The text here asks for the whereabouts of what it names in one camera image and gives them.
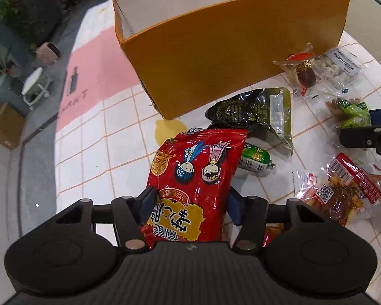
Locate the pink fan heater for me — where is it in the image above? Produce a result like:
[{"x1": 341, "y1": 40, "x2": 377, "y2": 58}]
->
[{"x1": 36, "y1": 42, "x2": 61, "y2": 66}]

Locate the green vine plant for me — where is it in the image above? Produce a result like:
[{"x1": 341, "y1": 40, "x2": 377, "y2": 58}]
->
[{"x1": 0, "y1": 0, "x2": 42, "y2": 39}]

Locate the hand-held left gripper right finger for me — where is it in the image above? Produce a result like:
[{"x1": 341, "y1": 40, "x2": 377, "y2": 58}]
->
[{"x1": 228, "y1": 188, "x2": 329, "y2": 253}]

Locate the clear packet of white balls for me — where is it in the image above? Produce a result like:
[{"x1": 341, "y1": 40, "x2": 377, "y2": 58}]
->
[{"x1": 314, "y1": 45, "x2": 366, "y2": 91}]

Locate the green sausage stick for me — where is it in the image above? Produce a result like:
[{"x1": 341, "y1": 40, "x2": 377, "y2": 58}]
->
[{"x1": 238, "y1": 143, "x2": 277, "y2": 173}]

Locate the small red snack packet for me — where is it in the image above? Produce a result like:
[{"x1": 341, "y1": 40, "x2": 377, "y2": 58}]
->
[{"x1": 263, "y1": 223, "x2": 287, "y2": 248}]

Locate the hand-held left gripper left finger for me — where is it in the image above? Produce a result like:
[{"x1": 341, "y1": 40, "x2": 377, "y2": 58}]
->
[{"x1": 55, "y1": 187, "x2": 156, "y2": 254}]

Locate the grey trash bin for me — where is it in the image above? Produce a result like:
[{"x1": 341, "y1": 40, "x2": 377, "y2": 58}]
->
[{"x1": 0, "y1": 73, "x2": 29, "y2": 116}]

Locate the red cartoon snack bag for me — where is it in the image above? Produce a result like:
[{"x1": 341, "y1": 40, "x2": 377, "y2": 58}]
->
[{"x1": 139, "y1": 129, "x2": 249, "y2": 251}]

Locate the white round rolling stool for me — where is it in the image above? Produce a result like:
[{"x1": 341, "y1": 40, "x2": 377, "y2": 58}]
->
[{"x1": 21, "y1": 67, "x2": 53, "y2": 110}]

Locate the green pea snack packet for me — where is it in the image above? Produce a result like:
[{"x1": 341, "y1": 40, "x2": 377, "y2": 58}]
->
[{"x1": 325, "y1": 97, "x2": 373, "y2": 131}]

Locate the clear red label meat packet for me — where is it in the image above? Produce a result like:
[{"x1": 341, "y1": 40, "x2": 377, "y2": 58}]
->
[{"x1": 293, "y1": 152, "x2": 381, "y2": 227}]

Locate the black and green snack packet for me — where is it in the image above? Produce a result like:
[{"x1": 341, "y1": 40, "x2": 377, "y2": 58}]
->
[{"x1": 206, "y1": 87, "x2": 294, "y2": 156}]

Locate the orange cardboard box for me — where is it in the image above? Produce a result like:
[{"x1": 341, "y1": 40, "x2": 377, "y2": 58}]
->
[{"x1": 112, "y1": 0, "x2": 351, "y2": 121}]

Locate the clear packet with red date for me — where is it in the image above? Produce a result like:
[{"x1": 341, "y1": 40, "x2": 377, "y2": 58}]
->
[{"x1": 273, "y1": 42, "x2": 324, "y2": 97}]

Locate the brown cardboard carton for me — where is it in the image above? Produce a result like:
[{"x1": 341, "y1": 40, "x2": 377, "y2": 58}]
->
[{"x1": 0, "y1": 102, "x2": 26, "y2": 150}]

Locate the dark grey cabinet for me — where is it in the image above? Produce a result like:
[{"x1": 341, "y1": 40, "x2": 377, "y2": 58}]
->
[{"x1": 19, "y1": 0, "x2": 67, "y2": 43}]

